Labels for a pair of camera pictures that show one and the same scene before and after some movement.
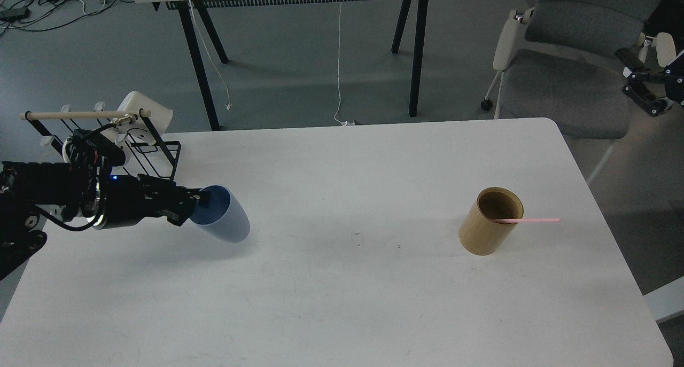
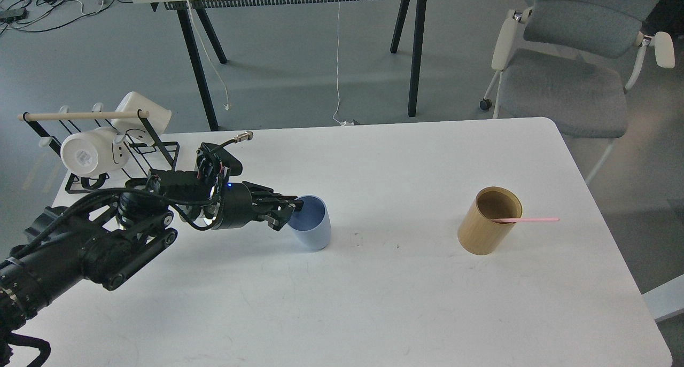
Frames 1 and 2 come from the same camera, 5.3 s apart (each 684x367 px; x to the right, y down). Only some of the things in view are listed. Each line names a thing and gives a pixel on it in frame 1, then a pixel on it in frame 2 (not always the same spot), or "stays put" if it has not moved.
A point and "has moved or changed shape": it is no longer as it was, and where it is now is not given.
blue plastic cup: (224, 216) has moved or changed shape
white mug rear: (147, 129) stays put
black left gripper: (133, 196) to (242, 203)
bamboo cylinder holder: (480, 235) stays put
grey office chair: (559, 60) stays put
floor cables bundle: (26, 6) stays put
